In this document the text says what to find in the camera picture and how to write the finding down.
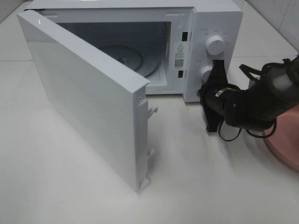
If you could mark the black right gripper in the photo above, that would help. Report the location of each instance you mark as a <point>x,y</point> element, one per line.
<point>215,95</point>

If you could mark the pink plate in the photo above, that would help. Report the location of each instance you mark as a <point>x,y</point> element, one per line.
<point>284,143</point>

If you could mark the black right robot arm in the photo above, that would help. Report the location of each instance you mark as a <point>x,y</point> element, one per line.
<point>275,90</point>

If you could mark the lower white microwave knob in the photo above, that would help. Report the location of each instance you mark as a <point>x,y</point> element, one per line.
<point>205,72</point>

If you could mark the white microwave knob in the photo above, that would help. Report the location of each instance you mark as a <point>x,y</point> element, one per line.
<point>205,72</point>
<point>215,45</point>

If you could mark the upper white microwave knob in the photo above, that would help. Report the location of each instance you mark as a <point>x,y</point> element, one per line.
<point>215,45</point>

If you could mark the white microwave oven body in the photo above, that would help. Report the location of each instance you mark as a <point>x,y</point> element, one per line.
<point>176,30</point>

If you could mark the glass microwave turntable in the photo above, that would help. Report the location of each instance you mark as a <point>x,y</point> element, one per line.
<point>142,60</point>

